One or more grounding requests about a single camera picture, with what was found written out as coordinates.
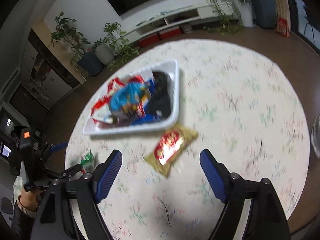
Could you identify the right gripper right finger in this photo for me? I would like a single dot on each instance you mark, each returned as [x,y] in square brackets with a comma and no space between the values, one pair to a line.
[229,189]

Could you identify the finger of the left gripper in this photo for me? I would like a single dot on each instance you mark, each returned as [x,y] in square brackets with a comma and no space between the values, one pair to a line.
[58,147]
[53,178]

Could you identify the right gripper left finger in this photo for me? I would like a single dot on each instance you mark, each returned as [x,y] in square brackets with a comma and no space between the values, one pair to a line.
[94,187]

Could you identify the green and red snack packet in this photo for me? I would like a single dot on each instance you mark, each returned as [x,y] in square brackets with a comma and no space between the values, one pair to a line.
[87,162]

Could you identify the white and red snack bag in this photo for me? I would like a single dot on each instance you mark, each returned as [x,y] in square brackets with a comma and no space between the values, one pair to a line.
[100,112]

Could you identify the gold and red snack packet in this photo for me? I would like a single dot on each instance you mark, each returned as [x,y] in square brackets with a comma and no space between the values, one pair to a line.
[169,148]

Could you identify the light blue snack packet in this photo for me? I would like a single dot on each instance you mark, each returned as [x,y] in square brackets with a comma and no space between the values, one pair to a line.
[126,99]

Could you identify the blue Tipo snack packet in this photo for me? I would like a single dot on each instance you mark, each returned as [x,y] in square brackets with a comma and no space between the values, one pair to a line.
[152,105]

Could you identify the black snack bag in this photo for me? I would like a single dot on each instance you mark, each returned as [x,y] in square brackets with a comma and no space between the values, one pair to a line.
[162,80]

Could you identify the small red snack packet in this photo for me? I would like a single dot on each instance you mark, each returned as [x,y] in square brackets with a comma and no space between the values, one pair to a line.
[140,111]

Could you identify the person's left hand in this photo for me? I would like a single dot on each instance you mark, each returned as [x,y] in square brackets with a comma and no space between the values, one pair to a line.
[29,199]

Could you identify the white cabinet shelving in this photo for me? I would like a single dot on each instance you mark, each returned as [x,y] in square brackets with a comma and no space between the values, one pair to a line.
[43,75]

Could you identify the floral tablecloth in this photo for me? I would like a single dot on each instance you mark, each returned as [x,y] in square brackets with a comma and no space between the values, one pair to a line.
[246,113]

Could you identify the plant in white ribbed pot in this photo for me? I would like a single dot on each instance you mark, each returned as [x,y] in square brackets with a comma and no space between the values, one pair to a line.
[103,52]

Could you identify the trailing green plant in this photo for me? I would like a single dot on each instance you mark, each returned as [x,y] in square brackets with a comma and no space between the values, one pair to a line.
[121,47]

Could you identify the tall plant in dark pot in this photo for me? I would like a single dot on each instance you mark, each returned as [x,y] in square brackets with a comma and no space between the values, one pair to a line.
[66,32]

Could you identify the red storage box left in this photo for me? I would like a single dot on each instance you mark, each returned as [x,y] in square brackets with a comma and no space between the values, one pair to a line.
[148,40]

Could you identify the red storage box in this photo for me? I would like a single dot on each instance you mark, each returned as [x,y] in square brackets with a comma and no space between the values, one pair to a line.
[148,40]
[170,32]

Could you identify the red storage box right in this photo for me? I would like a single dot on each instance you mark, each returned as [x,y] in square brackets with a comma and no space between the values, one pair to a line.
[170,32]

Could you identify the small ceramic pot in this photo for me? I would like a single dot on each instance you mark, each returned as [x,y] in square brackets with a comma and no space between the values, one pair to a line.
[187,28]

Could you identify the hanging plant on stand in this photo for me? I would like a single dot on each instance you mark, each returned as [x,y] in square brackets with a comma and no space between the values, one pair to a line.
[228,15]

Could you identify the red gift box on floor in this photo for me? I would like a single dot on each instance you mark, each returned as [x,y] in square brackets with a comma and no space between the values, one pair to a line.
[283,28]

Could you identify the white TV console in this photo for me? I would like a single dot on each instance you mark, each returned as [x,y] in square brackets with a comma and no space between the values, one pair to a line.
[170,19]

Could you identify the large leaf plant dark pot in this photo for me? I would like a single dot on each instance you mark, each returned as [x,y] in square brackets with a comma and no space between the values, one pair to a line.
[265,12]

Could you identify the black balcony chair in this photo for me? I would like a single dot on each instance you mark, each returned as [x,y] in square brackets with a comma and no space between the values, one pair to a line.
[311,29]

